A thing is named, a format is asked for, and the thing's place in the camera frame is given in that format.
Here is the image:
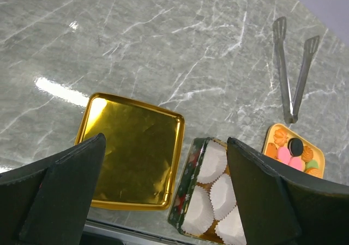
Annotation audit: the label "white paper cup bottom-right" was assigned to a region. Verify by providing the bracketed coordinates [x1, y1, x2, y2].
[215, 207, 246, 245]

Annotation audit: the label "yellow cookie tray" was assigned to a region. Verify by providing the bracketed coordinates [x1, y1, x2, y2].
[262, 123, 325, 178]

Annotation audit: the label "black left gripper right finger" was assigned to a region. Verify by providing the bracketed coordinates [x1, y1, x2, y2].
[227, 137, 348, 244]

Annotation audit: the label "orange flower cookie top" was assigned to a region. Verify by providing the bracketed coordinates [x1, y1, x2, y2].
[273, 128, 288, 147]

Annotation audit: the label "pink round cookie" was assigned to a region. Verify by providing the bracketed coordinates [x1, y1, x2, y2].
[277, 146, 292, 165]

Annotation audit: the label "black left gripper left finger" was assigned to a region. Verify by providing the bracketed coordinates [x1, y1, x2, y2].
[1, 133, 106, 244]

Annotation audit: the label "green christmas cookie tin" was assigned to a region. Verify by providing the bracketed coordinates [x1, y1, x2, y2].
[168, 138, 231, 244]

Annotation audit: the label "white paper cup centre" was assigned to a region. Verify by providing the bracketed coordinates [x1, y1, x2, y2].
[182, 186, 214, 236]

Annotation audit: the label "gold tin lid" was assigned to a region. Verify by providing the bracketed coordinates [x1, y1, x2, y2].
[75, 93, 185, 211]

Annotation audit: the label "black sandwich cookie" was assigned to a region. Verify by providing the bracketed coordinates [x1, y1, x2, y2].
[287, 138, 304, 157]

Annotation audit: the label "metal serving tongs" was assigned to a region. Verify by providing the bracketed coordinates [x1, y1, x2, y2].
[272, 16, 320, 124]

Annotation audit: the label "green round cookie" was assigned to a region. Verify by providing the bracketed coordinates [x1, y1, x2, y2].
[305, 159, 319, 170]

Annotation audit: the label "white paper cup top-right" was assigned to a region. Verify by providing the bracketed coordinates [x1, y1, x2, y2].
[209, 174, 236, 220]

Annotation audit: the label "white paper cup top-left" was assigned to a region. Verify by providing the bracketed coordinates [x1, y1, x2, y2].
[197, 140, 227, 184]

